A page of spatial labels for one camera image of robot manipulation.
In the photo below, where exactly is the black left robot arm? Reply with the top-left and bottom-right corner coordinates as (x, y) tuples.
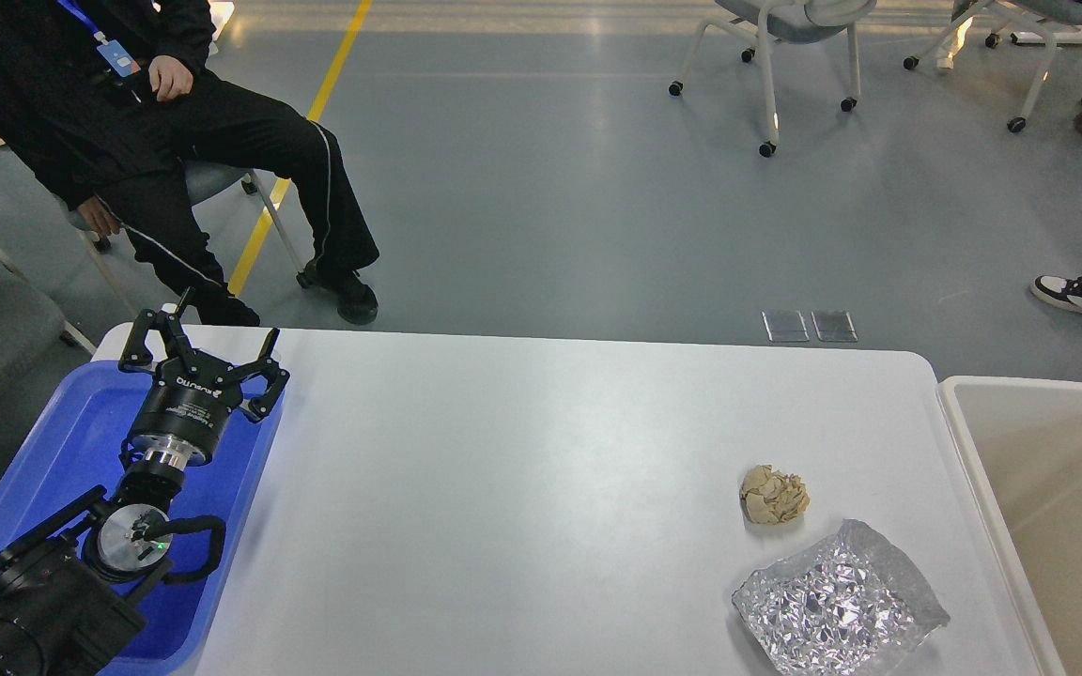
(0, 302), (289, 675)

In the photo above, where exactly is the white chair right background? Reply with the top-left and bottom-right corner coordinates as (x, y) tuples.
(903, 0), (1082, 133)

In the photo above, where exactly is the grey chair left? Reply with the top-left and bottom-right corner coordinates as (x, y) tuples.
(67, 160), (312, 315)

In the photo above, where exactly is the white chair centre background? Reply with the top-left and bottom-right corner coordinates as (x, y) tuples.
(667, 1), (876, 158)

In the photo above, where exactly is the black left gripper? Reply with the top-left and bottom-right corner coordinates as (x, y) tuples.
(117, 287), (290, 467)

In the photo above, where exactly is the metal floor plate left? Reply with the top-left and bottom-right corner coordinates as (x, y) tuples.
(763, 312), (812, 343)

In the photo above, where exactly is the person's left hand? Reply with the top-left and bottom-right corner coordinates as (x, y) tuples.
(147, 54), (194, 103)

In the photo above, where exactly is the beige plastic bin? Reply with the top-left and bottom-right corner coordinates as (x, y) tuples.
(939, 376), (1082, 675)

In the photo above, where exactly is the person's right hand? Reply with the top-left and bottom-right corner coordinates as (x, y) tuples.
(76, 196), (121, 238)

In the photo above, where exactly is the aluminium foil sheet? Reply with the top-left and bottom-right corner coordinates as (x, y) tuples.
(733, 519), (951, 675)

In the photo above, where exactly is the person in black clothes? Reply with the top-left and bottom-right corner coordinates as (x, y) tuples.
(0, 1), (379, 326)

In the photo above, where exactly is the brown paper ball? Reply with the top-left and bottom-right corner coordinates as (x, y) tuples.
(739, 465), (812, 525)

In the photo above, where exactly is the blue lanyard with badge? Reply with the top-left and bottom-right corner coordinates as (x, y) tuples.
(54, 0), (145, 79)

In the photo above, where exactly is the metal floor plate right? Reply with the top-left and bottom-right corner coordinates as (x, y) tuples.
(812, 312), (858, 344)

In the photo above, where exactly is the metal floor plate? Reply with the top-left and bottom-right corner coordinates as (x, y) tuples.
(812, 312), (858, 344)
(763, 312), (812, 343)

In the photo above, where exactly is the blue plastic tray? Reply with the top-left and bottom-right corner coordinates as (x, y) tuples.
(0, 361), (283, 675)

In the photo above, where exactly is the white chair background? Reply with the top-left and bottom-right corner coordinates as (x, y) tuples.
(667, 1), (876, 158)
(903, 0), (1082, 133)

